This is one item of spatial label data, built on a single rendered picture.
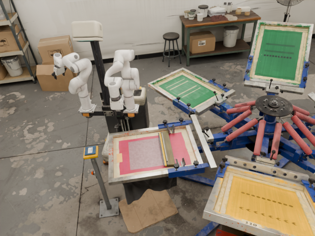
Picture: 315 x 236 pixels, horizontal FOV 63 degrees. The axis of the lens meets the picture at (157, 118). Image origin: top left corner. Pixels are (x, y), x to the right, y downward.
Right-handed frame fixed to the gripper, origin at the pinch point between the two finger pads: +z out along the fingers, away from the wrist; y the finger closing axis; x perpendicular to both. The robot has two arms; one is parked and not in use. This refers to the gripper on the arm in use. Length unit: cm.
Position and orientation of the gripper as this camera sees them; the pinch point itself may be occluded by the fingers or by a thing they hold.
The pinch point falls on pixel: (118, 113)
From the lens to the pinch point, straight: 209.1
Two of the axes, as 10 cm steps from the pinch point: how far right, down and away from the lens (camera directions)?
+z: 0.6, 7.7, 6.4
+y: -9.9, -0.1, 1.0
